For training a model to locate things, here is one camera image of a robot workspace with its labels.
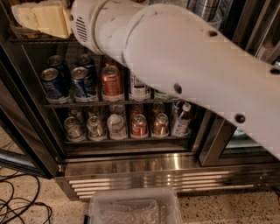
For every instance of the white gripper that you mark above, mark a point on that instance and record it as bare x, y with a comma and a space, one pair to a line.
83, 22

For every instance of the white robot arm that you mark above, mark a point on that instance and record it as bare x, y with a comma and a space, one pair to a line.
174, 51

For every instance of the blue can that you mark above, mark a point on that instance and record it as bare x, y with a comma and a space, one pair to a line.
56, 90
84, 85

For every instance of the blue can front left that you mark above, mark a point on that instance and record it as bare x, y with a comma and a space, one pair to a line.
56, 90

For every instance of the orange can front middle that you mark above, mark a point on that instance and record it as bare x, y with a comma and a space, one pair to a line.
112, 84

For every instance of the stainless steel fridge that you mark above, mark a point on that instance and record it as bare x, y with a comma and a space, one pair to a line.
87, 147

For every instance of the copper can bottom shelf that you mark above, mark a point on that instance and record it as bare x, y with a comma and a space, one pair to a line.
160, 125

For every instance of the silver can top shelf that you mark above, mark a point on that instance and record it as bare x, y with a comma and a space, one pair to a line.
205, 9

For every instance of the bottle bottom shelf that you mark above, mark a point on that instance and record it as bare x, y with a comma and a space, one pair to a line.
181, 117

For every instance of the right glass fridge door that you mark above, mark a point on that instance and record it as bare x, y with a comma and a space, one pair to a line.
254, 25

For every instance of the tea bottle white cap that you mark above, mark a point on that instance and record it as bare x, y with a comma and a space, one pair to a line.
138, 91

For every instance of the clear plastic bin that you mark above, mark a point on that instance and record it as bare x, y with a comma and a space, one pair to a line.
158, 205

